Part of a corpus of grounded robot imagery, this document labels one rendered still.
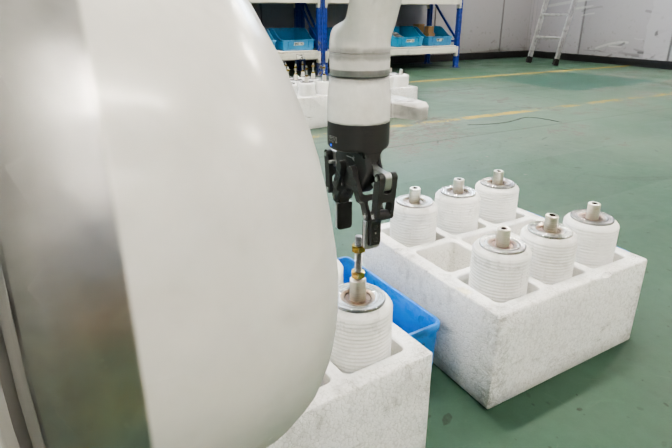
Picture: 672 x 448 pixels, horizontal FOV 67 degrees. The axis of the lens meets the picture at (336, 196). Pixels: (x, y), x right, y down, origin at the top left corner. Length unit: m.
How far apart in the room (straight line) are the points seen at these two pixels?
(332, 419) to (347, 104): 0.38
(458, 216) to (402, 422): 0.48
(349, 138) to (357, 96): 0.05
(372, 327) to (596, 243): 0.51
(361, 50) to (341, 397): 0.41
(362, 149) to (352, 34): 0.13
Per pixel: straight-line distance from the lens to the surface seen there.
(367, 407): 0.70
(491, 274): 0.87
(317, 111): 2.88
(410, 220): 1.02
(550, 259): 0.95
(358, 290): 0.68
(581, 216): 1.07
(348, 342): 0.68
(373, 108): 0.58
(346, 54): 0.57
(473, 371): 0.92
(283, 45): 5.29
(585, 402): 1.01
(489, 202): 1.17
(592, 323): 1.06
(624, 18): 7.51
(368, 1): 0.56
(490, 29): 7.80
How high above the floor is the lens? 0.61
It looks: 20 degrees down
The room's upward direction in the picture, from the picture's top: straight up
